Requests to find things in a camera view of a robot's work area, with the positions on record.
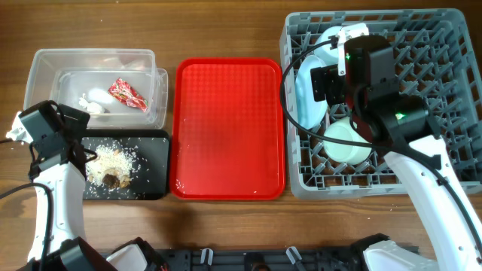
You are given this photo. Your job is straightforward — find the grey-blue dishwasher rack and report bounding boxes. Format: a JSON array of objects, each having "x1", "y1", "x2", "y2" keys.
[{"x1": 279, "y1": 9, "x2": 481, "y2": 199}]

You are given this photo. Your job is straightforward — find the rice and food scraps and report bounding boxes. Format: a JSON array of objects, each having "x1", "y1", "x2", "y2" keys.
[{"x1": 86, "y1": 145, "x2": 140, "y2": 190}]

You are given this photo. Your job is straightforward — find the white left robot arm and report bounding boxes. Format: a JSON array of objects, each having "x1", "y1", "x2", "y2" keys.
[{"x1": 14, "y1": 100, "x2": 114, "y2": 270}]

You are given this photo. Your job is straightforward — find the clear plastic bin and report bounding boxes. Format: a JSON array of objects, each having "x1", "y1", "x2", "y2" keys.
[{"x1": 23, "y1": 48, "x2": 168, "y2": 129}]

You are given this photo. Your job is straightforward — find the red snack wrapper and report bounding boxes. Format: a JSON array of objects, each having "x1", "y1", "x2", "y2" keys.
[{"x1": 108, "y1": 78, "x2": 148, "y2": 112}]

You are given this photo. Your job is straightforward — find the red plastic tray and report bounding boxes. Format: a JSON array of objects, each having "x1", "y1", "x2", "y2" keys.
[{"x1": 169, "y1": 57, "x2": 285, "y2": 201}]

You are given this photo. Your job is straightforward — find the black waste tray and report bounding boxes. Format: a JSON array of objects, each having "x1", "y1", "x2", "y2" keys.
[{"x1": 82, "y1": 129, "x2": 170, "y2": 200}]

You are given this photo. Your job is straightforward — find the light green bowl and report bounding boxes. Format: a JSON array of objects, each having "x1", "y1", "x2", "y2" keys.
[{"x1": 324, "y1": 117, "x2": 371, "y2": 165}]

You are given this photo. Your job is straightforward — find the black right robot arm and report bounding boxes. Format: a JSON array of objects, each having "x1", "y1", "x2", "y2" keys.
[{"x1": 307, "y1": 35, "x2": 481, "y2": 270}]

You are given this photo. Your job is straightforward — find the light blue small bowl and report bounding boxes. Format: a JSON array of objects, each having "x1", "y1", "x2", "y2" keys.
[{"x1": 314, "y1": 26, "x2": 342, "y2": 65}]

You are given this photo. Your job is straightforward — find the crumpled white tissue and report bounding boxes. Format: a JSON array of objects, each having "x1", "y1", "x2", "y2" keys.
[{"x1": 78, "y1": 93, "x2": 105, "y2": 114}]

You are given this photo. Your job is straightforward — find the light blue plate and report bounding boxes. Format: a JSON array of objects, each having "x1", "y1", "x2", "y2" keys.
[{"x1": 295, "y1": 55, "x2": 328, "y2": 129}]

